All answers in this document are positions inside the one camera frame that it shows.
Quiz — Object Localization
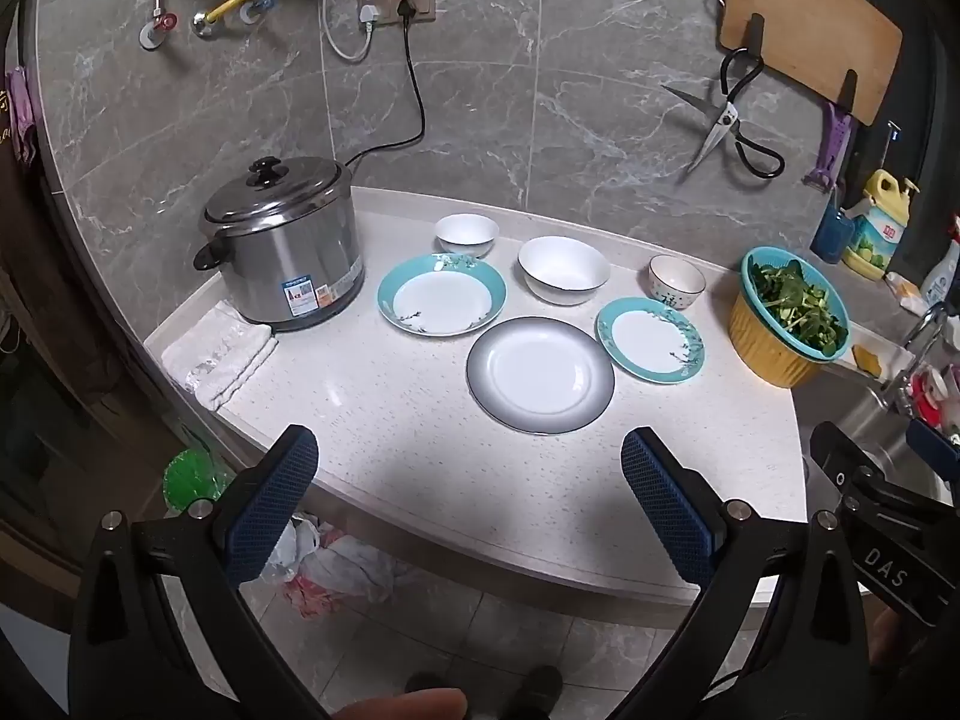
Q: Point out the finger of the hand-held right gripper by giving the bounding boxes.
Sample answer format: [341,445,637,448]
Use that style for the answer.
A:
[904,418,960,488]
[808,421,877,500]

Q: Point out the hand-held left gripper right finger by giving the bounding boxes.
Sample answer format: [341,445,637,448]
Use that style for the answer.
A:
[600,426,893,720]

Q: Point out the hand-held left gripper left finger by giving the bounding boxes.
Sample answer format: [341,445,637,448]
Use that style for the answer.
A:
[67,424,335,720]

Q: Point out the small teal rim plate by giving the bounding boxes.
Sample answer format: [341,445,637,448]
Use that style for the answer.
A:
[595,297,707,384]

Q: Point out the grey rim white plate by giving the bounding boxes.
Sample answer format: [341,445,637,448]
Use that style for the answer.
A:
[466,316,617,435]

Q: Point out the small patterned ceramic bowl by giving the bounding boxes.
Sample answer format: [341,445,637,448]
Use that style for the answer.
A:
[648,254,707,310]

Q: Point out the large teal rim deep plate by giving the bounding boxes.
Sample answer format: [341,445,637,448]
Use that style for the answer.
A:
[376,254,508,338]

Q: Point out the large white bowl dark rim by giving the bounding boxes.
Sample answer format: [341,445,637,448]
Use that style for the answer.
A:
[517,235,611,307]

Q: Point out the small white bowl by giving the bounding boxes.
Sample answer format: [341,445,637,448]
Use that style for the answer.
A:
[435,214,500,257]

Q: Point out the person's left hand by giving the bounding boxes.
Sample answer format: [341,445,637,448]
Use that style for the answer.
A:
[330,687,469,720]

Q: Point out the stainless steel sink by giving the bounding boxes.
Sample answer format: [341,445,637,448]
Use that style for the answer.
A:
[795,371,960,511]

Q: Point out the red white plastic item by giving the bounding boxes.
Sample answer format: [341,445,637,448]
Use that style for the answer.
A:
[904,364,960,428]

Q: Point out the green plastic bag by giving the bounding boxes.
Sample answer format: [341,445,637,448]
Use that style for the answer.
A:
[163,448,233,515]

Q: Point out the pink white plastic bag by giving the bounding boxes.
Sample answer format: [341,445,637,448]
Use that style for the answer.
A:
[283,529,417,620]

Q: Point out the metal faucet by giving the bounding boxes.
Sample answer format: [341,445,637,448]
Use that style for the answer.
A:
[881,300,960,413]

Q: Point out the yellow ribbed basket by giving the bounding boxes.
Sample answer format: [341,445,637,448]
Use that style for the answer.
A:
[727,289,826,389]

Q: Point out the folded white towel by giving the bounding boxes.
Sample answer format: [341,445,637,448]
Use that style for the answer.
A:
[161,300,278,412]

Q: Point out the green leafy vegetables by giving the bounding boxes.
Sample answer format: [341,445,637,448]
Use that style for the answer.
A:
[752,259,848,353]

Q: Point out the white yellow dish sponge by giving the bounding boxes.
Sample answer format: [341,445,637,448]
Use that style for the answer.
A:
[885,272,922,314]

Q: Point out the white spray bottle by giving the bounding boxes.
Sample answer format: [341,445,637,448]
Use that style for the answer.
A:
[921,217,960,308]

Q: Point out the teal plastic colander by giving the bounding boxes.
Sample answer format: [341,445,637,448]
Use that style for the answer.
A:
[741,246,852,362]

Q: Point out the blue cup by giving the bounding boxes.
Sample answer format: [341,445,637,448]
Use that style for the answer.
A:
[810,195,856,265]

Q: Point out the yellow dish soap bottle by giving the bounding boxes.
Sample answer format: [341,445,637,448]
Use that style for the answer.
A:
[841,169,920,282]

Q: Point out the person's black shoe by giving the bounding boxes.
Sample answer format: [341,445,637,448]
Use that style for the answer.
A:
[501,665,565,720]

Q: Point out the stainless steel electric cooker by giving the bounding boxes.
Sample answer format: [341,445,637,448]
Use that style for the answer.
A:
[193,156,366,332]

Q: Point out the purple peeler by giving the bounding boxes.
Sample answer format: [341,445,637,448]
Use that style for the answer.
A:
[802,97,856,192]

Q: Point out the wooden cutting board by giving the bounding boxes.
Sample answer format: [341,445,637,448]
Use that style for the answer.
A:
[716,0,903,127]

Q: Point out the purple cloth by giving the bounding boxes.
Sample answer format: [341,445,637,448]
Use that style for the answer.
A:
[6,66,38,166]

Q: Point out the black handled kitchen scissors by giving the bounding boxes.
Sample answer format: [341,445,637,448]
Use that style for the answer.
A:
[661,49,785,179]

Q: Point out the red ring wall valve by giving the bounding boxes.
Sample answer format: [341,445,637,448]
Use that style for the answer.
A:
[140,11,179,52]

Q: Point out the white plug and cable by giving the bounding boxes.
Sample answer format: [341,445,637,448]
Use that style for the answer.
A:
[319,0,385,61]

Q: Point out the black power cable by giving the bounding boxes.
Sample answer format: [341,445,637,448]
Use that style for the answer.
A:
[341,0,427,170]

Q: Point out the beige wall socket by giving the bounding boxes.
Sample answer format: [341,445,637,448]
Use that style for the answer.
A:
[356,0,437,25]

